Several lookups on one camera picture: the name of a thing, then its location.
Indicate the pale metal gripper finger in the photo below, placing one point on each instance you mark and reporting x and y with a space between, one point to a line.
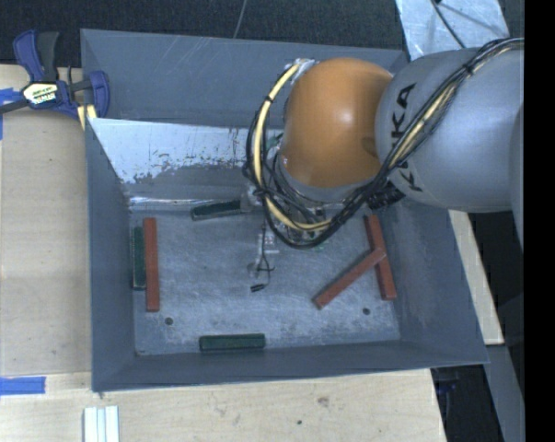
269 244

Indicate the dark green flat block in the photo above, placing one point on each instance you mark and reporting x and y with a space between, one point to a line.
232 342
215 211
139 258

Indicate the grey metal bin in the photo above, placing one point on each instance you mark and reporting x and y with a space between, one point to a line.
203 274

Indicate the red-brown flat block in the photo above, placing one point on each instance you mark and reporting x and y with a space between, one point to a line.
151 265
384 274
348 279

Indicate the pale wood board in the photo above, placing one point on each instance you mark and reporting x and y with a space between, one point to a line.
42 247

